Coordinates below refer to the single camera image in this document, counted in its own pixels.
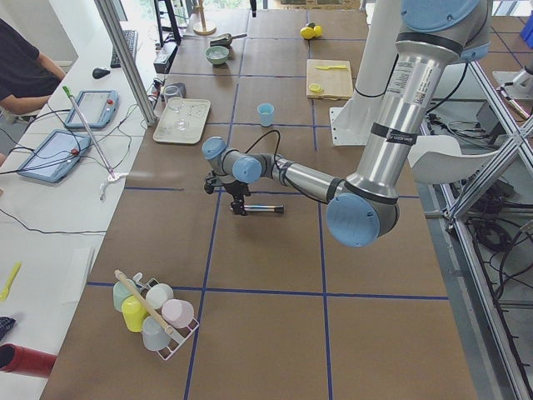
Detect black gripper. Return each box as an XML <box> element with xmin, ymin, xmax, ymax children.
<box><xmin>204</xmin><ymin>171</ymin><xmax>251</xmax><ymax>216</ymax></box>

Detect steel muddler black tip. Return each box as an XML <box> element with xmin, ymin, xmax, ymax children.
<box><xmin>244</xmin><ymin>204</ymin><xmax>285</xmax><ymax>214</ymax></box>

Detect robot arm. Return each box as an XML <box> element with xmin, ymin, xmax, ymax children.
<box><xmin>202</xmin><ymin>1</ymin><xmax>492</xmax><ymax>247</ymax></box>

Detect light blue cup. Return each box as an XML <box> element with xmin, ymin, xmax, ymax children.
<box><xmin>257</xmin><ymin>102</ymin><xmax>275</xmax><ymax>128</ymax></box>

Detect white cup in rack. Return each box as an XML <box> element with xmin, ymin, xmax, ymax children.
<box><xmin>146</xmin><ymin>283</ymin><xmax>174</xmax><ymax>310</ymax></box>

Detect pink cup in rack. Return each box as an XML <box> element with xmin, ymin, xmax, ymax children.
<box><xmin>162</xmin><ymin>298</ymin><xmax>194</xmax><ymax>328</ymax></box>

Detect lemon slice on board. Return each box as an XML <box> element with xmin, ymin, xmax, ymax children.
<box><xmin>308</xmin><ymin>83</ymin><xmax>323</xmax><ymax>93</ymax></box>

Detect green cup in rack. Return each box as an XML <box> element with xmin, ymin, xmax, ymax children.
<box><xmin>112</xmin><ymin>281</ymin><xmax>132</xmax><ymax>312</ymax></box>

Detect yellow cup in rack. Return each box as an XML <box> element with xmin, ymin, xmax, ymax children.
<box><xmin>121</xmin><ymin>296</ymin><xmax>149</xmax><ymax>333</ymax></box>

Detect grey-blue cup in rack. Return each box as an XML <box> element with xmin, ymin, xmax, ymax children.
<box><xmin>142</xmin><ymin>316</ymin><xmax>170</xmax><ymax>352</ymax></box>

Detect clear glass on tray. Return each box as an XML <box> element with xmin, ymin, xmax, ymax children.
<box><xmin>175</xmin><ymin>118</ymin><xmax>188</xmax><ymax>130</ymax></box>

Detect cream bear tray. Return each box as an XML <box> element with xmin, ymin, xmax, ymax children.
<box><xmin>153</xmin><ymin>97</ymin><xmax>211</xmax><ymax>145</ymax></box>

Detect green bowl of ice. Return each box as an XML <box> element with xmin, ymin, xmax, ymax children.
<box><xmin>205</xmin><ymin>46</ymin><xmax>230</xmax><ymax>66</ymax></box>

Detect wooden cutting board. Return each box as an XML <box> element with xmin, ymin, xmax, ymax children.
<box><xmin>306</xmin><ymin>59</ymin><xmax>353</xmax><ymax>100</ymax></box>

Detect metal ice scoop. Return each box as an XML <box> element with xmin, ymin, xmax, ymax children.
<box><xmin>209</xmin><ymin>33</ymin><xmax>247</xmax><ymax>48</ymax></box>

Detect blue teach pendant far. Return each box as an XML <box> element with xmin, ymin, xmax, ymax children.
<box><xmin>75</xmin><ymin>90</ymin><xmax>119</xmax><ymax>130</ymax></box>

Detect blue teach pendant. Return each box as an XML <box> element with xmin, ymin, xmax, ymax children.
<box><xmin>75</xmin><ymin>90</ymin><xmax>119</xmax><ymax>130</ymax></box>
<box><xmin>17</xmin><ymin>129</ymin><xmax>92</xmax><ymax>183</ymax></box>

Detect yellow plastic knife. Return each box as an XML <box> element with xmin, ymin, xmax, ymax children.
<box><xmin>315</xmin><ymin>64</ymin><xmax>347</xmax><ymax>71</ymax></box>

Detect wooden stand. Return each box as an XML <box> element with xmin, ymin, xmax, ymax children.
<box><xmin>192</xmin><ymin>0</ymin><xmax>217</xmax><ymax>36</ymax></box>

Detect yellow lemons at edge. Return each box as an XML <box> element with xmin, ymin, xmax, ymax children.
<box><xmin>300</xmin><ymin>23</ymin><xmax>323</xmax><ymax>40</ymax></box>

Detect blue teach pendant near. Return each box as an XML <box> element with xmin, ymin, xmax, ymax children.
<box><xmin>17</xmin><ymin>129</ymin><xmax>92</xmax><ymax>183</ymax></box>

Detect black computer mouse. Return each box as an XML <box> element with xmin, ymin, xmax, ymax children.
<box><xmin>92</xmin><ymin>67</ymin><xmax>111</xmax><ymax>79</ymax></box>

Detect black keyboard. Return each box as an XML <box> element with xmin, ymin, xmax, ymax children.
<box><xmin>109</xmin><ymin>29</ymin><xmax>139</xmax><ymax>70</ymax></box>

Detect white chair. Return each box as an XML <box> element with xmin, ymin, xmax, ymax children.
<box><xmin>408</xmin><ymin>135</ymin><xmax>499</xmax><ymax>184</ymax></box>

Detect seated person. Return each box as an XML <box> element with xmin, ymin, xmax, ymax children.
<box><xmin>1</xmin><ymin>19</ymin><xmax>66</xmax><ymax>115</ymax></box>

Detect yellow utensil on desk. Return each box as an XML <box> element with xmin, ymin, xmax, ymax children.
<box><xmin>0</xmin><ymin>262</ymin><xmax>22</xmax><ymax>302</ymax></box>

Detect red cylinder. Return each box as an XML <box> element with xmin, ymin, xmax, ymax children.
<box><xmin>1</xmin><ymin>343</ymin><xmax>57</xmax><ymax>378</ymax></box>

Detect white wire cup rack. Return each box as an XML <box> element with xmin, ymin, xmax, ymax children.
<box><xmin>133</xmin><ymin>272</ymin><xmax>199</xmax><ymax>361</ymax></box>

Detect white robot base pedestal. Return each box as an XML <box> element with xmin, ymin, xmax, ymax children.
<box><xmin>330</xmin><ymin>0</ymin><xmax>401</xmax><ymax>146</ymax></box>

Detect wooden rack handle rod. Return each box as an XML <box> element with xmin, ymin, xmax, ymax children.
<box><xmin>114</xmin><ymin>269</ymin><xmax>176</xmax><ymax>337</ymax></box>

